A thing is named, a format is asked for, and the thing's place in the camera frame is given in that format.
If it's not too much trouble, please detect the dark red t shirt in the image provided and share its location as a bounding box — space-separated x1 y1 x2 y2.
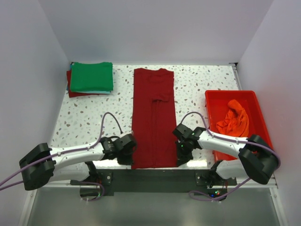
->
66 70 100 98
132 68 177 169

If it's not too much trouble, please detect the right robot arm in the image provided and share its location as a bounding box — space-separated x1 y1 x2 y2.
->
173 124 280 185

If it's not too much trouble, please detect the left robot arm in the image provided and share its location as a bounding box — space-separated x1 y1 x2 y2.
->
19 133 137 191

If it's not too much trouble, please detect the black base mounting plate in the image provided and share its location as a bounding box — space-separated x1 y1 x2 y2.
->
85 169 237 195

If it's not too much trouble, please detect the crumpled orange t shirt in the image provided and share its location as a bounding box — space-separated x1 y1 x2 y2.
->
216 99 249 137

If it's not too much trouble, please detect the red plastic bin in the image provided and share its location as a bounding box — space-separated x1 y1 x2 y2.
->
205 90 273 149

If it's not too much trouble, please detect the folded green t shirt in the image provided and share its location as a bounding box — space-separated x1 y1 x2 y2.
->
70 62 114 92

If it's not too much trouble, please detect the folded dark red t shirt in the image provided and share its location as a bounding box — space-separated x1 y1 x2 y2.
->
66 70 100 98

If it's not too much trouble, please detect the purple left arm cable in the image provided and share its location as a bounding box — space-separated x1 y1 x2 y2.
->
0 112 125 201

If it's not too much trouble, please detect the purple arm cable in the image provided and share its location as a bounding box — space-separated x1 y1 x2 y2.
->
179 112 282 202
0 112 125 201

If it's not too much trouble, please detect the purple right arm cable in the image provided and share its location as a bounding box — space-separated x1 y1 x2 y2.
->
179 112 282 202

